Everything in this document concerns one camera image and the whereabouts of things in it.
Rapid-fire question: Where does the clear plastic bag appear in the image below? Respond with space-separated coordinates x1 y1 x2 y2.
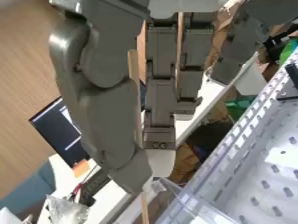
45 194 91 224

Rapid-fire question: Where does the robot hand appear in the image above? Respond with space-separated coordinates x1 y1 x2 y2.
47 0 298 195

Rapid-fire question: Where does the orange paper note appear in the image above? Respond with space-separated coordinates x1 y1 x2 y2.
72 158 93 179

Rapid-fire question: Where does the white desk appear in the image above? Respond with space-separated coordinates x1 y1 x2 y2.
37 76 233 224

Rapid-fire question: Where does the black plate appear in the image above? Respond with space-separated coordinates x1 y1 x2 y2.
284 62 298 90

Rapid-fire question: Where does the black keyboard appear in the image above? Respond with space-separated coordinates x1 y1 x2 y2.
79 169 113 205

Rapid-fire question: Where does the black computer screen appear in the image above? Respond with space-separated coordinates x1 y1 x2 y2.
28 96 93 170

